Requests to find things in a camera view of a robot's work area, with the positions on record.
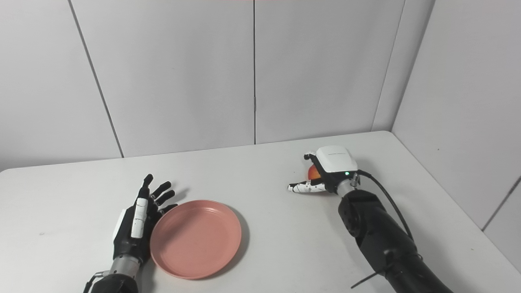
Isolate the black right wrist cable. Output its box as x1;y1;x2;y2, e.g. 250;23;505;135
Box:
351;170;424;289

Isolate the pink round plate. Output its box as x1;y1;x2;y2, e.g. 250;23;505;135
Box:
150;199;242;280

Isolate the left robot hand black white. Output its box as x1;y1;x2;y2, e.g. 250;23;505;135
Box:
112;174;178;261

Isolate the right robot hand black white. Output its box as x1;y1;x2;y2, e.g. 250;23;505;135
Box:
288;146;359;193

